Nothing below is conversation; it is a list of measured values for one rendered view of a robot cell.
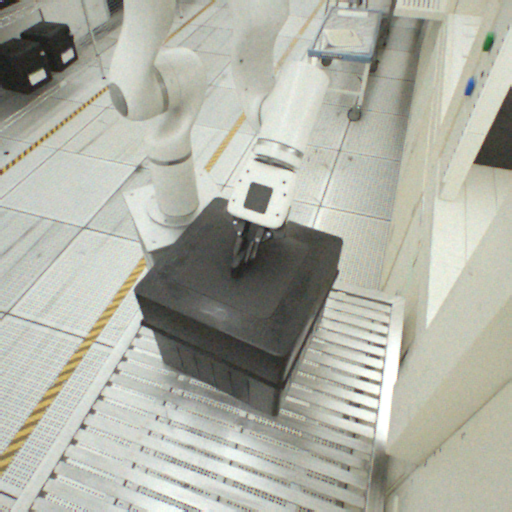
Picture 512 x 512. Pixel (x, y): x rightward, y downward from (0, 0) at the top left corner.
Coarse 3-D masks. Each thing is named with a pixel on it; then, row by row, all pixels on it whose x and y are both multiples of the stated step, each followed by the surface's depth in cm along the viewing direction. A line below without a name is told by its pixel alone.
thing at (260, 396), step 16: (320, 320) 92; (160, 336) 77; (160, 352) 84; (176, 352) 79; (192, 352) 76; (304, 352) 84; (176, 368) 86; (192, 368) 81; (208, 368) 77; (224, 368) 74; (224, 384) 79; (240, 384) 75; (256, 384) 72; (288, 384) 79; (256, 400) 77; (272, 400) 74
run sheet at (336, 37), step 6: (324, 30) 292; (330, 30) 292; (336, 30) 292; (342, 30) 292; (348, 30) 292; (354, 30) 292; (330, 36) 285; (336, 36) 285; (342, 36) 285; (348, 36) 285; (354, 36) 284; (330, 42) 278; (336, 42) 278; (342, 42) 278; (348, 42) 277; (354, 42) 278; (360, 42) 278
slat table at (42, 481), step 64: (384, 320) 94; (128, 384) 84; (192, 384) 84; (320, 384) 84; (384, 384) 84; (64, 448) 76; (128, 448) 76; (256, 448) 76; (320, 448) 76; (384, 448) 76
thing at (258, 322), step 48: (192, 240) 76; (288, 240) 76; (336, 240) 76; (144, 288) 69; (192, 288) 68; (240, 288) 68; (288, 288) 68; (192, 336) 69; (240, 336) 62; (288, 336) 62
